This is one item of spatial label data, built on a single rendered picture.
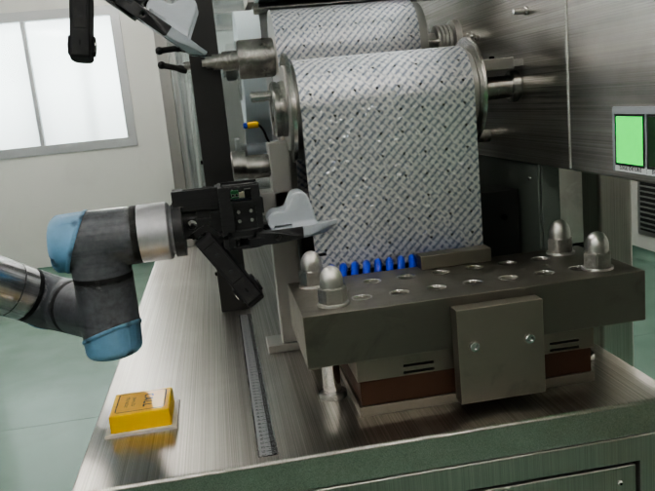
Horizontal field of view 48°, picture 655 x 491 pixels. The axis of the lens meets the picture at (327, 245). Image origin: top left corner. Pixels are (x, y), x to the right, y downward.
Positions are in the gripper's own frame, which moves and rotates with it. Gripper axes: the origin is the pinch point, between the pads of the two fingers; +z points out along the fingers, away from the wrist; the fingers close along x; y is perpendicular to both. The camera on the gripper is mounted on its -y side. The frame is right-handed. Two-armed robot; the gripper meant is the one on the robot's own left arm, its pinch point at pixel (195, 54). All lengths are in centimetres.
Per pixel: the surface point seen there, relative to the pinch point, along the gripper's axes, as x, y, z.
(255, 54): 22.5, 6.2, 6.8
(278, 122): -2.9, -1.3, 13.8
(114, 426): -19.8, -41.1, 15.9
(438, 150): -5.6, 7.5, 33.5
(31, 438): 194, -163, 17
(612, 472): -31, -13, 64
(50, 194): 548, -152, -68
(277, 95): -2.8, 1.4, 11.8
